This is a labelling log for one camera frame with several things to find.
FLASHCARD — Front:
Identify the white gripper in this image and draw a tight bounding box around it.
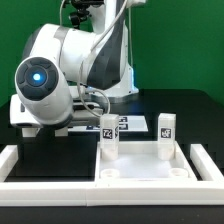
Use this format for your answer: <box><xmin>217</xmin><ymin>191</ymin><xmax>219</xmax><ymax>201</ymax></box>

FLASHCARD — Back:
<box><xmin>9</xmin><ymin>93</ymin><xmax>104</xmax><ymax>129</ymax></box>

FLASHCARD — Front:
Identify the white square tabletop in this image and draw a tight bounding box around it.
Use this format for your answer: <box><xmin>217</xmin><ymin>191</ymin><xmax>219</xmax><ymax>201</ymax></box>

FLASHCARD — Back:
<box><xmin>95</xmin><ymin>141</ymin><xmax>197</xmax><ymax>181</ymax></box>

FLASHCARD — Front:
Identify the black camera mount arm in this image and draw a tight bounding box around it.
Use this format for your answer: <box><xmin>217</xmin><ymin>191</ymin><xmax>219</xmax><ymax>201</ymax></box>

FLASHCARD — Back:
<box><xmin>69</xmin><ymin>0</ymin><xmax>104</xmax><ymax>29</ymax></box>

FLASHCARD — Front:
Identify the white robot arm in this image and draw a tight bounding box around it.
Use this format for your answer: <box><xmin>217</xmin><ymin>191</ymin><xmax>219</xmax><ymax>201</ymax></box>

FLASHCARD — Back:
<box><xmin>10</xmin><ymin>0</ymin><xmax>147</xmax><ymax>129</ymax></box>

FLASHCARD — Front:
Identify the white cable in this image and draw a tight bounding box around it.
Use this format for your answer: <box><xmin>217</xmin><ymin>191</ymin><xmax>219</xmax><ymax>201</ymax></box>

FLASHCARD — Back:
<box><xmin>59</xmin><ymin>0</ymin><xmax>68</xmax><ymax>26</ymax></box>

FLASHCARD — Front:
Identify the white marker plate with tags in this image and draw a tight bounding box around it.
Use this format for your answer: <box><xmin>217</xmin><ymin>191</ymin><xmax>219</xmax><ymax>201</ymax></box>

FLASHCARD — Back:
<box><xmin>68</xmin><ymin>115</ymin><xmax>148</xmax><ymax>132</ymax></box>

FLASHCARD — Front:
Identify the white U-shaped fence wall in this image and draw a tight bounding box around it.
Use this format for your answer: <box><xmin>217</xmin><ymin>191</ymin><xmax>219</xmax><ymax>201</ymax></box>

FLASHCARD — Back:
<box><xmin>0</xmin><ymin>144</ymin><xmax>224</xmax><ymax>206</ymax></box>

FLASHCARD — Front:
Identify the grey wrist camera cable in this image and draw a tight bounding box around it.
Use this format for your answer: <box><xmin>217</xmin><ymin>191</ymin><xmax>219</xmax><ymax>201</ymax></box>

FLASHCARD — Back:
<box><xmin>76</xmin><ymin>0</ymin><xmax>129</xmax><ymax>119</ymax></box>

